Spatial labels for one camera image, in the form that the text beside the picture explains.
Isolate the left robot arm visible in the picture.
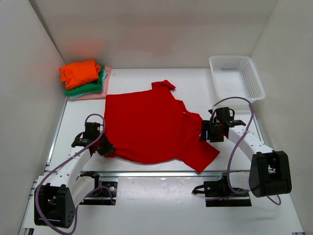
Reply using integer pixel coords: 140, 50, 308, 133
34, 134, 116, 229

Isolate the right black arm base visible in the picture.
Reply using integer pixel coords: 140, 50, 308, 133
191, 173, 252, 208

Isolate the folded green t shirt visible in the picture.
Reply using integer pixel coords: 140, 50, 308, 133
64, 65, 105, 96

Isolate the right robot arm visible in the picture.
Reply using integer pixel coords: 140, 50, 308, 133
200, 120, 292, 198

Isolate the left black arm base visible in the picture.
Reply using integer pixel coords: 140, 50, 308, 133
78, 171, 118, 206

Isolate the folded pink t shirt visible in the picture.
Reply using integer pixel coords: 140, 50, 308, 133
66, 66, 111, 100

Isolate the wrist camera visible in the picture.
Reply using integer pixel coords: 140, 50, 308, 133
208, 107, 246, 128
71, 122, 101, 147

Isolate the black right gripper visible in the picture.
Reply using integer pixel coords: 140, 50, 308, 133
200, 120, 224, 142

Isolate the aluminium table rail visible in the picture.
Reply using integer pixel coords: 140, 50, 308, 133
80, 170, 273, 179

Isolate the red t shirt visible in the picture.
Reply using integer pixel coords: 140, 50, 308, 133
104, 80, 220, 173

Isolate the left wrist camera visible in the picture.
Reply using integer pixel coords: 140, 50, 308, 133
71, 122, 101, 147

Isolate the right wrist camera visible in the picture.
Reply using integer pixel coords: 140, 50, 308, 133
208, 107, 246, 128

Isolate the folded orange t shirt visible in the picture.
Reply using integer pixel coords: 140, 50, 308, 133
59, 59, 101, 90

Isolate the white plastic basket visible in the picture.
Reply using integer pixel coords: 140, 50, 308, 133
209, 55, 265, 103

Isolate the folded mint t shirt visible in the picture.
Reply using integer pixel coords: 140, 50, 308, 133
68, 68, 108, 99

